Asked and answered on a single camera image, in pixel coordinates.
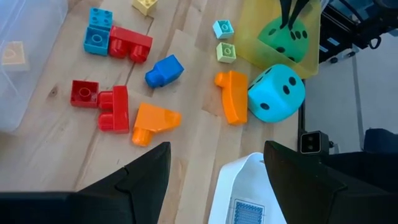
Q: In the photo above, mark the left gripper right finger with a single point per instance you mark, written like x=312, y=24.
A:
x=298, y=186

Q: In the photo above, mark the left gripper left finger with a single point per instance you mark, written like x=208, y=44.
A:
x=146, y=186

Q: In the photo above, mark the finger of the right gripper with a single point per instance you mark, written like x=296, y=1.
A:
x=298, y=12
x=285, y=12

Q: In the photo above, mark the green foam die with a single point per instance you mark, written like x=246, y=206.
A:
x=280, y=40

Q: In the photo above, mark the blue playing card box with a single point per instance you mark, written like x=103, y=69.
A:
x=247, y=214

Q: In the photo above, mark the small pale green toy brick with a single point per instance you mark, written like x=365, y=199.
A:
x=226, y=53

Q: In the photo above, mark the teal foam die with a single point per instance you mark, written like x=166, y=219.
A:
x=273, y=93

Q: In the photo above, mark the red two-stud toy brick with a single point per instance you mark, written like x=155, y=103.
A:
x=119, y=109
x=130, y=40

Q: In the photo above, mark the small dark red toy brick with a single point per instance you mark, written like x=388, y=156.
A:
x=84, y=93

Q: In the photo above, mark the blue rounded toy block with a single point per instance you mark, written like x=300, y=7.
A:
x=164, y=71

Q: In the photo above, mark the small pale yellow toy brick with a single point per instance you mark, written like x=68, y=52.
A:
x=144, y=6

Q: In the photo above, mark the clear plastic container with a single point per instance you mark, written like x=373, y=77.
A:
x=37, y=93

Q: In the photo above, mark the small blue toy brick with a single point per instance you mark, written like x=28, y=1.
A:
x=96, y=42
x=101, y=18

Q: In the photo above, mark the yellow translucent plastic bin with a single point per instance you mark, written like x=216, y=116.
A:
x=248, y=31

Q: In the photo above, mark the white plastic bin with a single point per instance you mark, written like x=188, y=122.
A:
x=242, y=186

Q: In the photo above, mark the small pale teal toy brick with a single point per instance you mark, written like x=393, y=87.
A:
x=223, y=29

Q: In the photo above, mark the orange wedge toy block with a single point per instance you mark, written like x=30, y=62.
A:
x=155, y=119

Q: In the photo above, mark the orange long toy block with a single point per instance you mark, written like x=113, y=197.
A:
x=234, y=99

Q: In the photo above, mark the black table-level camera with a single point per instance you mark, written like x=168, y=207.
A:
x=311, y=142

